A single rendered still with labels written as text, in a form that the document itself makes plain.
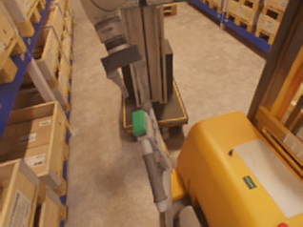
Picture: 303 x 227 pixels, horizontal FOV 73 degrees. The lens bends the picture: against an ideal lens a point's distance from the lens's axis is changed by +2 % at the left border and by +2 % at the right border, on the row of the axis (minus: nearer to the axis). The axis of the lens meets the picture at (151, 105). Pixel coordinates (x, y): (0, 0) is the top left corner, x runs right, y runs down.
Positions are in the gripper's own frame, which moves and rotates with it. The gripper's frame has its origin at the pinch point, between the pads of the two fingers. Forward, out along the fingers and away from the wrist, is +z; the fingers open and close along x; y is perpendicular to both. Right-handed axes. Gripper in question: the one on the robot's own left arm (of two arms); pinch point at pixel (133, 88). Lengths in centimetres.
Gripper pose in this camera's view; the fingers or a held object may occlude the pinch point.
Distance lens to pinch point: 70.8
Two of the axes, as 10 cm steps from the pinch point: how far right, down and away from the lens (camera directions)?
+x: 9.3, -3.3, -1.6
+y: -0.7, 2.6, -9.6
